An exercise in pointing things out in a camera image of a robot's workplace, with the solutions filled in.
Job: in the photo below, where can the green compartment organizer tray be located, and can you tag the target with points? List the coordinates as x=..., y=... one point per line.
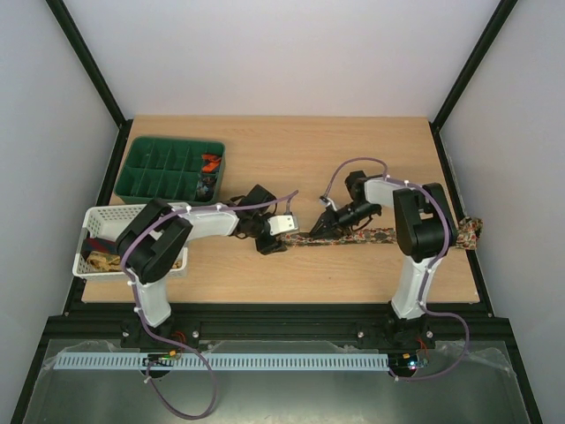
x=167, y=168

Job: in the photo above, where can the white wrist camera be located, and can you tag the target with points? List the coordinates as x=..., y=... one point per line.
x=282, y=224
x=328, y=203

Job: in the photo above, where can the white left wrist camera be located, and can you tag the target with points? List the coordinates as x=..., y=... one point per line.
x=282, y=224

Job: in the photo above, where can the light blue slotted cable duct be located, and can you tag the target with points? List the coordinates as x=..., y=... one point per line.
x=372, y=362

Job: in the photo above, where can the orange rolled tie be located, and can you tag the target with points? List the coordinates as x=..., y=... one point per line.
x=211, y=163

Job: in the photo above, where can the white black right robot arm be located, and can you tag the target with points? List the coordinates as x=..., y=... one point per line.
x=424, y=229

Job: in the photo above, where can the black aluminium frame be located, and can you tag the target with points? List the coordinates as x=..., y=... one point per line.
x=293, y=322

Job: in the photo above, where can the tan patterned tie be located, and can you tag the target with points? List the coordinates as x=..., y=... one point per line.
x=104, y=262

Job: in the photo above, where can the white perforated plastic basket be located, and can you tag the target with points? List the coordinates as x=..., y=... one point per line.
x=106, y=223

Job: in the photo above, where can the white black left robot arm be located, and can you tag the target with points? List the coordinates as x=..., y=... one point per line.
x=150, y=244

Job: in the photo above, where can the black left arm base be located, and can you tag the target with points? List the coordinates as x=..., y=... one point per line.
x=133, y=334

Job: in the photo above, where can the paisley patterned necktie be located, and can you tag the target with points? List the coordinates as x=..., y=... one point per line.
x=468, y=234

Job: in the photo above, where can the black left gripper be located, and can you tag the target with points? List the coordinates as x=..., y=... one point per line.
x=270, y=246

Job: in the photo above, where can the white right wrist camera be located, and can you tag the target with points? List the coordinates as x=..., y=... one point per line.
x=328, y=203

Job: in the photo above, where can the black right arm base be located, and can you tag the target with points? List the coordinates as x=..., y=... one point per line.
x=386, y=331

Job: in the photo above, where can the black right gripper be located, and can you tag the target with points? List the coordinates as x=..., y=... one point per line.
x=333, y=217

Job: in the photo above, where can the dark blue rolled tie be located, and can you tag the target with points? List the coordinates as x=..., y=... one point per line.
x=205, y=188

